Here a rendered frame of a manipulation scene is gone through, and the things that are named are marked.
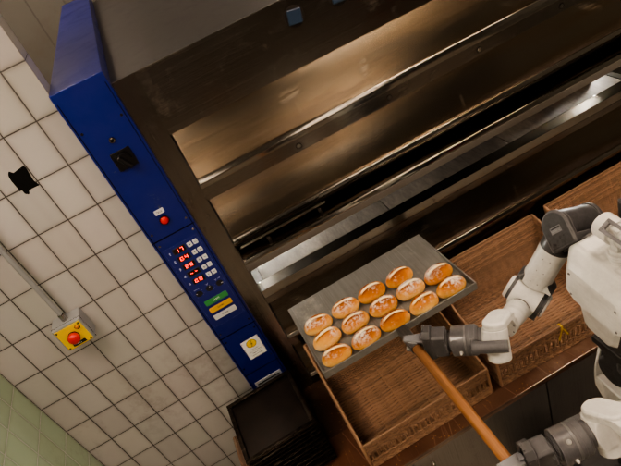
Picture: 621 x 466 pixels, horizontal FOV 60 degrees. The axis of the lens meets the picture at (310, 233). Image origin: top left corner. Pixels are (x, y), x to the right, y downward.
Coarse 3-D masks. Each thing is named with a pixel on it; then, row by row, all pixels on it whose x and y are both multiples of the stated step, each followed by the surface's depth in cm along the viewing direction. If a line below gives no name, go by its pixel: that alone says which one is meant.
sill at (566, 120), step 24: (600, 96) 227; (552, 120) 226; (576, 120) 224; (528, 144) 221; (480, 168) 218; (432, 192) 217; (384, 216) 216; (408, 216) 216; (336, 240) 215; (360, 240) 213; (312, 264) 210; (264, 288) 208
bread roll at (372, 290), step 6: (372, 282) 180; (378, 282) 180; (366, 288) 179; (372, 288) 178; (378, 288) 179; (384, 288) 180; (360, 294) 179; (366, 294) 178; (372, 294) 178; (378, 294) 179; (360, 300) 180; (366, 300) 179; (372, 300) 179
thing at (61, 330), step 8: (72, 312) 181; (80, 312) 182; (56, 320) 181; (72, 320) 178; (80, 320) 178; (88, 320) 184; (56, 328) 177; (64, 328) 177; (72, 328) 178; (80, 328) 179; (88, 328) 181; (56, 336) 177; (64, 336) 178; (80, 336) 180; (88, 336) 181; (64, 344) 180; (80, 344) 182
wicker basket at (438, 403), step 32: (384, 352) 235; (352, 384) 233; (384, 384) 227; (416, 384) 223; (480, 384) 202; (352, 416) 221; (384, 416) 216; (416, 416) 197; (448, 416) 204; (384, 448) 199
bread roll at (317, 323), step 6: (312, 318) 177; (318, 318) 176; (324, 318) 177; (330, 318) 178; (306, 324) 177; (312, 324) 176; (318, 324) 176; (324, 324) 176; (330, 324) 177; (306, 330) 177; (312, 330) 176; (318, 330) 176
